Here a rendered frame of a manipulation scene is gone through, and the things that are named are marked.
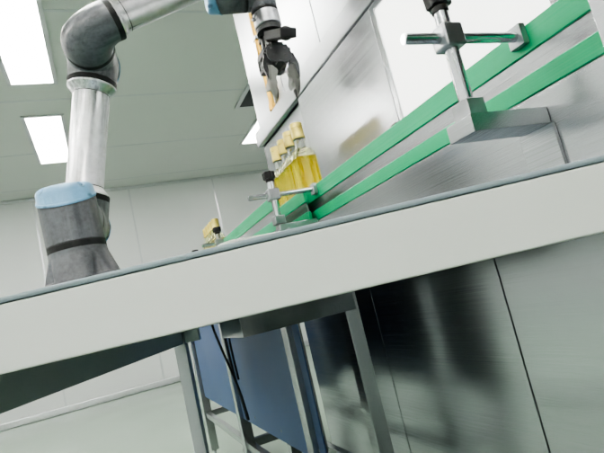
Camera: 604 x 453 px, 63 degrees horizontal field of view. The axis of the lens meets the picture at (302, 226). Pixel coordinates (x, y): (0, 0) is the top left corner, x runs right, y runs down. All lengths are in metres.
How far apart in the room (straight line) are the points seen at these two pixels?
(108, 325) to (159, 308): 0.02
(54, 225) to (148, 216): 6.13
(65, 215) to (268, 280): 0.89
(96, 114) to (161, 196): 6.00
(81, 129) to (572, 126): 1.04
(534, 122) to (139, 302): 0.47
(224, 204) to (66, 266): 6.39
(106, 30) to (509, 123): 0.94
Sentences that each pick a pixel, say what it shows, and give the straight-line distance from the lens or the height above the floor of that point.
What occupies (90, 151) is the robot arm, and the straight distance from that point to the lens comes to 1.29.
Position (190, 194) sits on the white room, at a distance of 7.35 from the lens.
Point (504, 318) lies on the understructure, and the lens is 1.04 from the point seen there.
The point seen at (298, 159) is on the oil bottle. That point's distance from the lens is 1.28.
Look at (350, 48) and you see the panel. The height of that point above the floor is 1.29.
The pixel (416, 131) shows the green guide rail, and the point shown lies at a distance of 0.83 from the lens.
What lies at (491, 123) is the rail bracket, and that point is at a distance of 0.56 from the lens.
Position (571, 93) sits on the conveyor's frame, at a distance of 0.61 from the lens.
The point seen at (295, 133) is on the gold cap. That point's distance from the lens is 1.32.
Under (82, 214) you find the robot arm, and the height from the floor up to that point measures 0.98.
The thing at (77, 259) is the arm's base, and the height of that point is 0.89.
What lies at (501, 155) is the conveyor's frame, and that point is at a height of 0.83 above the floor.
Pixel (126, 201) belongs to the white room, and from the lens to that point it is 7.24.
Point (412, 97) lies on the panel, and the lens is 1.11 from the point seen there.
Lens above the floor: 0.72
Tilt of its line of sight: 8 degrees up
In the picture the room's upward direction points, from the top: 13 degrees counter-clockwise
